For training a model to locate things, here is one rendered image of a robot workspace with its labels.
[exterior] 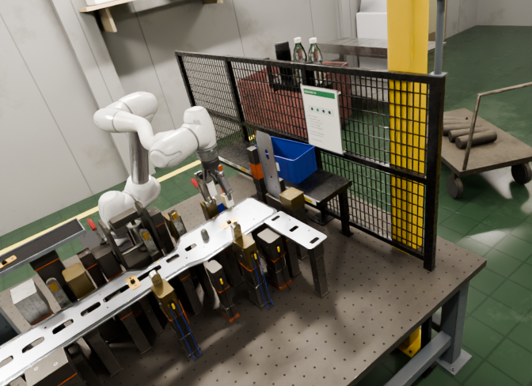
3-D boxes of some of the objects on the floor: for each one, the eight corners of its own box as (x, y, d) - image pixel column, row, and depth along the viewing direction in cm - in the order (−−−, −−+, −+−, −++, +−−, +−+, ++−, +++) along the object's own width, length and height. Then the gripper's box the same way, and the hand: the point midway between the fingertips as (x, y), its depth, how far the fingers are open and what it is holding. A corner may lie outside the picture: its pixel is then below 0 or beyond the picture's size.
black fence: (426, 379, 193) (440, 84, 114) (221, 230, 336) (165, 53, 256) (441, 361, 200) (464, 70, 120) (233, 222, 342) (182, 47, 263)
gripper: (186, 153, 159) (200, 195, 170) (217, 169, 141) (231, 215, 152) (201, 146, 163) (214, 188, 174) (233, 160, 144) (245, 206, 155)
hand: (222, 198), depth 162 cm, fingers open, 13 cm apart
